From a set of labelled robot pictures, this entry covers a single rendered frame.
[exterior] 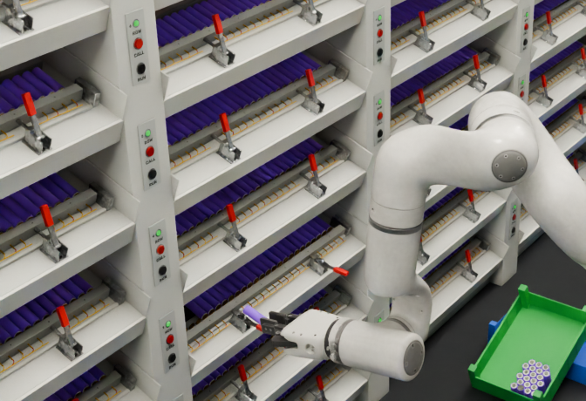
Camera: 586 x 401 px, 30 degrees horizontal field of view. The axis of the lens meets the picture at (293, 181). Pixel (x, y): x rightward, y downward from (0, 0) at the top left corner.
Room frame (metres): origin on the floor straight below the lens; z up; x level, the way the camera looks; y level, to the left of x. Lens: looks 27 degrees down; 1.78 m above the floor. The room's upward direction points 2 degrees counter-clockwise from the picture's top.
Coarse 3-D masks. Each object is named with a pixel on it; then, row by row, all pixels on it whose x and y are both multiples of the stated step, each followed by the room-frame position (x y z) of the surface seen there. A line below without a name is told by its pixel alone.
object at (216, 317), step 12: (336, 228) 2.19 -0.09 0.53; (324, 240) 2.14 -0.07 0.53; (300, 252) 2.09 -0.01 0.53; (312, 252) 2.10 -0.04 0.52; (288, 264) 2.04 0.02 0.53; (300, 264) 2.07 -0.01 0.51; (276, 276) 2.00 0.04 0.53; (252, 288) 1.95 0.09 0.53; (264, 288) 1.97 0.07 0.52; (240, 300) 1.91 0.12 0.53; (216, 312) 1.86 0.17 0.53; (228, 312) 1.88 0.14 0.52; (204, 324) 1.83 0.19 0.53; (216, 324) 1.85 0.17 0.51; (228, 324) 1.86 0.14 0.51; (192, 336) 1.79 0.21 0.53; (204, 336) 1.81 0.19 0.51; (192, 348) 1.77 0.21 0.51
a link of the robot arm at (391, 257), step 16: (368, 224) 1.57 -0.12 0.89; (368, 240) 1.56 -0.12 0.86; (384, 240) 1.54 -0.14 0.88; (400, 240) 1.53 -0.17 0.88; (416, 240) 1.54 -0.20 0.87; (368, 256) 1.56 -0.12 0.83; (384, 256) 1.53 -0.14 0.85; (400, 256) 1.53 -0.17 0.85; (416, 256) 1.55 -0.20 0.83; (368, 272) 1.55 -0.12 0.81; (384, 272) 1.53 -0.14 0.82; (400, 272) 1.53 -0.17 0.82; (368, 288) 1.55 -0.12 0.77; (384, 288) 1.53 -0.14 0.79; (400, 288) 1.53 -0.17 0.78; (416, 288) 1.56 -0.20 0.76; (400, 304) 1.63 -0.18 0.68; (416, 304) 1.61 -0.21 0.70; (432, 304) 1.62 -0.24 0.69; (400, 320) 1.61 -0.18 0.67; (416, 320) 1.61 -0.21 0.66
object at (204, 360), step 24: (336, 216) 2.22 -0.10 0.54; (360, 240) 2.20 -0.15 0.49; (336, 264) 2.10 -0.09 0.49; (288, 288) 2.00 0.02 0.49; (312, 288) 2.03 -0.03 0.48; (264, 312) 1.92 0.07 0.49; (288, 312) 1.97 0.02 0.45; (216, 336) 1.83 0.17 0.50; (240, 336) 1.84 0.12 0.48; (192, 360) 1.71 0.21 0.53; (216, 360) 1.78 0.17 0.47; (192, 384) 1.73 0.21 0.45
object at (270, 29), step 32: (192, 0) 2.00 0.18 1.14; (224, 0) 2.04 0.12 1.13; (256, 0) 2.07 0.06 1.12; (288, 0) 2.09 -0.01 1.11; (320, 0) 2.16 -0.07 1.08; (352, 0) 2.19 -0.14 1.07; (160, 32) 1.88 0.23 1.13; (192, 32) 1.91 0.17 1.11; (224, 32) 1.94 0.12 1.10; (256, 32) 1.98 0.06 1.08; (288, 32) 2.01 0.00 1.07; (320, 32) 2.07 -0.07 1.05; (160, 64) 1.81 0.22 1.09; (192, 64) 1.84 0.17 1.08; (224, 64) 1.85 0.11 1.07; (256, 64) 1.92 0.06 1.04; (192, 96) 1.78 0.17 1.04
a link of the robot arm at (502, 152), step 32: (416, 128) 1.57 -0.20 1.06; (448, 128) 1.53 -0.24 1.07; (480, 128) 1.51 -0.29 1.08; (512, 128) 1.48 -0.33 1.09; (384, 160) 1.55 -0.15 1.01; (416, 160) 1.53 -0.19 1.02; (448, 160) 1.51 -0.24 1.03; (480, 160) 1.46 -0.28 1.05; (512, 160) 1.44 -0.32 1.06; (384, 192) 1.54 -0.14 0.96; (416, 192) 1.54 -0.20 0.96; (384, 224) 1.54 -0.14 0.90; (416, 224) 1.54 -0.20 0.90
